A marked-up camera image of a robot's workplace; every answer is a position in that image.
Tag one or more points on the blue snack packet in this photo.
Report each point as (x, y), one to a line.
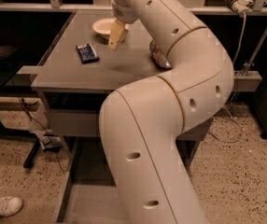
(87, 53)

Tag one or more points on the white sneaker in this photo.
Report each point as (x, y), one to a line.
(10, 206)

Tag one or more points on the closed grey upper drawer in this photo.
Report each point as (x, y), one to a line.
(85, 124)

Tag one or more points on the white power strip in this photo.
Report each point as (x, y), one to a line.
(239, 6)

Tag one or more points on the grey drawer cabinet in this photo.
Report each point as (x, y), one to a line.
(65, 83)

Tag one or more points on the white paper bowl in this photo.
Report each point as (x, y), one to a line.
(102, 27)

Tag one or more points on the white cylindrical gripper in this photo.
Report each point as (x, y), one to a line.
(123, 15)

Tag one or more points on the open grey lower drawer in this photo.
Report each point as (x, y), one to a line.
(89, 194)

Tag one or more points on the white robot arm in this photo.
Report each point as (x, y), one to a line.
(140, 122)

